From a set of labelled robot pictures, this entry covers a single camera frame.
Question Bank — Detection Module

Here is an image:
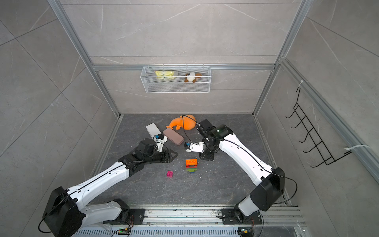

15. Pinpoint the orange lego brick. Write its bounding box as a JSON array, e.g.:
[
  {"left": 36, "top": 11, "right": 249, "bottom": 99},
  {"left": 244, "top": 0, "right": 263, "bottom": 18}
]
[{"left": 186, "top": 159, "right": 198, "bottom": 166}]

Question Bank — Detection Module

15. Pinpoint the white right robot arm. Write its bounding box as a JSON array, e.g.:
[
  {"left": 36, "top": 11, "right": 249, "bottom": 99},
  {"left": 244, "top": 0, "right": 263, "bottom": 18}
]
[{"left": 196, "top": 119, "right": 285, "bottom": 221}]

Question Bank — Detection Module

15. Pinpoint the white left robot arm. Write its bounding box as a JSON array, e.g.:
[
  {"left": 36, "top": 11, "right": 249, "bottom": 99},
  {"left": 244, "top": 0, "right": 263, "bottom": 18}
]
[{"left": 42, "top": 139, "right": 178, "bottom": 237}]

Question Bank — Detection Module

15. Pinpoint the white rectangular box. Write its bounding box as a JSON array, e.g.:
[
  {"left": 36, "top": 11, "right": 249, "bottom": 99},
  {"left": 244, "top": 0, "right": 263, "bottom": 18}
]
[{"left": 146, "top": 123, "right": 161, "bottom": 139}]

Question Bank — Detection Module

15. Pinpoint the orange plush whale toy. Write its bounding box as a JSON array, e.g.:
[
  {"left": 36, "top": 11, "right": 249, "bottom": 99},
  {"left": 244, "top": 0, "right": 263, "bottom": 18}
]
[{"left": 166, "top": 115, "right": 196, "bottom": 130}]

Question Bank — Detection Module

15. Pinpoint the pink rectangular case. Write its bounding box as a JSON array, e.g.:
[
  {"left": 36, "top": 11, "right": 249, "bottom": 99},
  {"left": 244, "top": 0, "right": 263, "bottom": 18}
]
[{"left": 163, "top": 128, "right": 184, "bottom": 146}]

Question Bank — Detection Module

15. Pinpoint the brown white plush toy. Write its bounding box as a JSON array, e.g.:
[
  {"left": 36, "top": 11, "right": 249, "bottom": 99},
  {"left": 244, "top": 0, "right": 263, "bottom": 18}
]
[{"left": 184, "top": 72, "right": 202, "bottom": 83}]

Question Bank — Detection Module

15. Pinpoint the yellow packet in basket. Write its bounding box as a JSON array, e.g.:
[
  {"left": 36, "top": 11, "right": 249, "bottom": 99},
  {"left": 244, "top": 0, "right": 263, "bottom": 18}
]
[{"left": 155, "top": 70, "right": 179, "bottom": 80}]

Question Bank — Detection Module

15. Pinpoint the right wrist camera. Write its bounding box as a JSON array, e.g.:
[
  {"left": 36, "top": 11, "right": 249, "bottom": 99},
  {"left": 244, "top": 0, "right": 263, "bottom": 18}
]
[{"left": 184, "top": 142, "right": 204, "bottom": 153}]

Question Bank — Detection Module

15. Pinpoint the white wire wall basket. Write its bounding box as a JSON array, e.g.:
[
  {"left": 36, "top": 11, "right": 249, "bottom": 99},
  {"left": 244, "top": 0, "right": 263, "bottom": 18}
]
[{"left": 140, "top": 66, "right": 212, "bottom": 93}]

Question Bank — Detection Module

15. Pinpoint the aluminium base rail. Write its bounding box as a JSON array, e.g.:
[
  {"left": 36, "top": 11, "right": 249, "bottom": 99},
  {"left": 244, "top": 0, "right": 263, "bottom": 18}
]
[{"left": 73, "top": 205, "right": 310, "bottom": 237}]

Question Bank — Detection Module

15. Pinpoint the black wire hook rack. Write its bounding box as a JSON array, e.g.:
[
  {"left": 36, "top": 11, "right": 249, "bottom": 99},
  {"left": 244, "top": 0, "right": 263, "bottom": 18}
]
[{"left": 285, "top": 88, "right": 352, "bottom": 168}]

